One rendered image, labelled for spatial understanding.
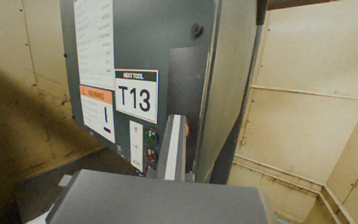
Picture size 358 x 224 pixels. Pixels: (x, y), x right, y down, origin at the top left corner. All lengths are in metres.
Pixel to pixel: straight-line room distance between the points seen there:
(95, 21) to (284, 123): 1.21
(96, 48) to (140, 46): 0.13
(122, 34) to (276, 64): 1.08
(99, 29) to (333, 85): 1.26
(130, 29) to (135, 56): 0.04
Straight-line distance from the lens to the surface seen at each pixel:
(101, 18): 0.28
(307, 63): 1.20
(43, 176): 1.61
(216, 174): 1.03
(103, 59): 0.26
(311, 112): 1.22
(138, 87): 0.18
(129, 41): 0.20
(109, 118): 0.27
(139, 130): 0.19
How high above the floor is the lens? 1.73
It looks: 15 degrees down
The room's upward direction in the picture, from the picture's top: 5 degrees clockwise
